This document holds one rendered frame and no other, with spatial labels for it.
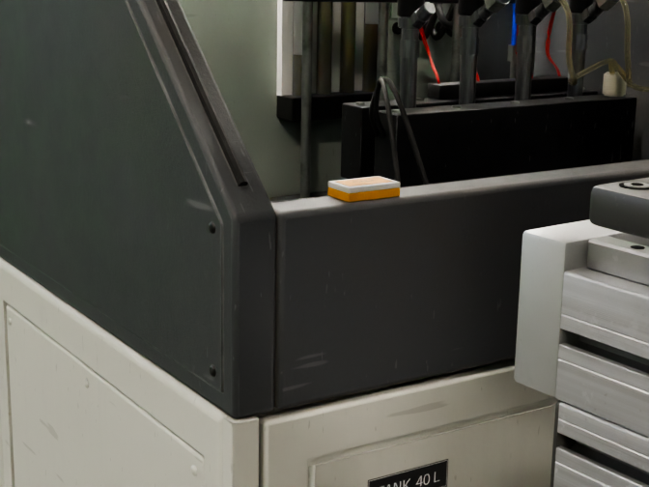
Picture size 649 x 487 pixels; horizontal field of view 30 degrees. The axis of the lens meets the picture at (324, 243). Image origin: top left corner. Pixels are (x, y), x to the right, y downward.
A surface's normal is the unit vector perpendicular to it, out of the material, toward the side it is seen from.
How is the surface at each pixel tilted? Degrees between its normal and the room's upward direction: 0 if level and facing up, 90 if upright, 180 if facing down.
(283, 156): 90
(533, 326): 90
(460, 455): 90
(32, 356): 90
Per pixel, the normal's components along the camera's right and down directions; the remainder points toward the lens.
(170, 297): -0.84, 0.11
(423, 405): 0.54, 0.22
